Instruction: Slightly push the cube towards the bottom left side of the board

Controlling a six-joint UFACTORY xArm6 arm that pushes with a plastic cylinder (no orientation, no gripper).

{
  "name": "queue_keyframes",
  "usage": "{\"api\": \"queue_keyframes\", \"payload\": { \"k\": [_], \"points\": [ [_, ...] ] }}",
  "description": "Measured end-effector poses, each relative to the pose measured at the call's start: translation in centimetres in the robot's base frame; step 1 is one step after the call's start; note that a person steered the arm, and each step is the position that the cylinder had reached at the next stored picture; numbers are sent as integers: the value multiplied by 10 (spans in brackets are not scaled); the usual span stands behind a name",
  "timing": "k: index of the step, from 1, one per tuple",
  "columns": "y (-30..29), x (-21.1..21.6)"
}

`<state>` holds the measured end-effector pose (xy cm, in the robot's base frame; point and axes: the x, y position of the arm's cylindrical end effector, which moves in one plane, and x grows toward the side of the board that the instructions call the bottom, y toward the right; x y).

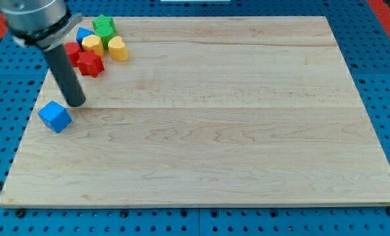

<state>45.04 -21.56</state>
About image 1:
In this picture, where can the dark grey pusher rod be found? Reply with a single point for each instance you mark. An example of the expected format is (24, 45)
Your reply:
(64, 75)

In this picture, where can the red star block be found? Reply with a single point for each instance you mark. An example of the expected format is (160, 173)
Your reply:
(89, 63)

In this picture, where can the yellow hexagon block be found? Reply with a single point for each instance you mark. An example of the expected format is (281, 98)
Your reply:
(93, 42)

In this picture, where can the green star block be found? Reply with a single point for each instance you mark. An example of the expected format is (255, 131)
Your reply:
(102, 20)

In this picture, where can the yellow heart block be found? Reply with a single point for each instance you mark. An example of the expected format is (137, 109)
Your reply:
(118, 49)

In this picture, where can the blue triangular block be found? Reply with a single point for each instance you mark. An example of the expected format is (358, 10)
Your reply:
(81, 34)

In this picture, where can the green cylinder block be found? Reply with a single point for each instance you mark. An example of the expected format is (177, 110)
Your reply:
(106, 33)

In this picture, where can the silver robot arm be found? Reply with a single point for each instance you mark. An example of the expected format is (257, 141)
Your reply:
(44, 24)

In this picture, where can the red cylinder block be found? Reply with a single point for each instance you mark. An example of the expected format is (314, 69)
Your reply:
(73, 49)

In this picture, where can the blue cube block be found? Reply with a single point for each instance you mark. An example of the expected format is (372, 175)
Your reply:
(55, 116)

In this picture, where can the light wooden board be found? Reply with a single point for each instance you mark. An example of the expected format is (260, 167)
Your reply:
(209, 112)

